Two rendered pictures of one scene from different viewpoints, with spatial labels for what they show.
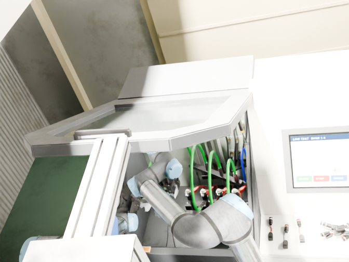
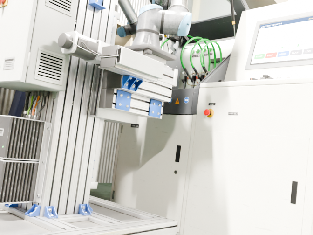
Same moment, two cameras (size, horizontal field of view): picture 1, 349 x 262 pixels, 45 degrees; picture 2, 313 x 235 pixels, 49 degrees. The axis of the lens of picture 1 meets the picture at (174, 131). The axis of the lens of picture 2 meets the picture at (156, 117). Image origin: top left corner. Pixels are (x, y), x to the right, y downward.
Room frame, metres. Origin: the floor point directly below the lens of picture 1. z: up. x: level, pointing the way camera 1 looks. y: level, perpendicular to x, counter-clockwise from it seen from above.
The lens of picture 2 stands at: (-0.88, -0.75, 0.58)
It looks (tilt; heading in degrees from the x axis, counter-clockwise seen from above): 5 degrees up; 23
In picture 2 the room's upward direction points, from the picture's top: 7 degrees clockwise
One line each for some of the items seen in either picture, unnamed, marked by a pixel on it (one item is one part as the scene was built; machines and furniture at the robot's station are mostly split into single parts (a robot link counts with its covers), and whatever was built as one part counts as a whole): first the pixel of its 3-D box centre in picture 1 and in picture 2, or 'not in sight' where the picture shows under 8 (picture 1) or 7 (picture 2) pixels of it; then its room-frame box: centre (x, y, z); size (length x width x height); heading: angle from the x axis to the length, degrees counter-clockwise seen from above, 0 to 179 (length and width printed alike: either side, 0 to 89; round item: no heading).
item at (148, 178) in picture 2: not in sight; (148, 166); (1.20, 0.13, 0.44); 0.65 x 0.02 x 0.68; 67
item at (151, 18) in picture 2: not in sight; (151, 20); (0.64, -0.02, 1.20); 0.13 x 0.12 x 0.14; 111
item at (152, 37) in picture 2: not in sight; (146, 42); (0.64, -0.01, 1.09); 0.15 x 0.15 x 0.10
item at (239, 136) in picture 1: (236, 140); not in sight; (1.58, -0.29, 1.20); 0.13 x 0.03 x 0.31; 67
